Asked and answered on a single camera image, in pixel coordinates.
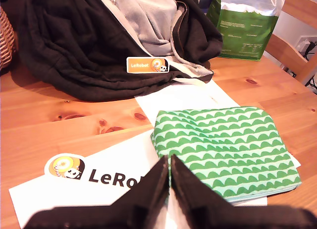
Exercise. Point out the green wave-pattern zip pouch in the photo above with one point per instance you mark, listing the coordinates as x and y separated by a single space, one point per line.
223 145

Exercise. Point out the dark brown grey-lined hoodie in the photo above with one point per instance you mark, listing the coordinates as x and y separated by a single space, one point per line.
62 53

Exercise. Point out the wooden chair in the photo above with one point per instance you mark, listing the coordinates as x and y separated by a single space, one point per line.
280 48

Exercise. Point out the white printed paper sheet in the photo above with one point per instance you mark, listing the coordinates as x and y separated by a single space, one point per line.
178 100

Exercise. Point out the wicker basket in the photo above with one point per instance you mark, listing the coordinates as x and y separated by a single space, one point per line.
6 38

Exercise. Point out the white wall socket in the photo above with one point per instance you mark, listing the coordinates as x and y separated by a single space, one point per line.
302 42

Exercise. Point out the green silver Canagan bag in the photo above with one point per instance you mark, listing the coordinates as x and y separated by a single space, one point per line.
242 33

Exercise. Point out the orange LeRobot sticker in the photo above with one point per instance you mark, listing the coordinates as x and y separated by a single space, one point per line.
141 65

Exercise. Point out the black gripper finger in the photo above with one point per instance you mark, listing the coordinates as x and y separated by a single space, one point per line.
193 189
148 194

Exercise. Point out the white LeRobot paper sheet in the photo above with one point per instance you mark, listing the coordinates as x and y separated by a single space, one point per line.
74 196

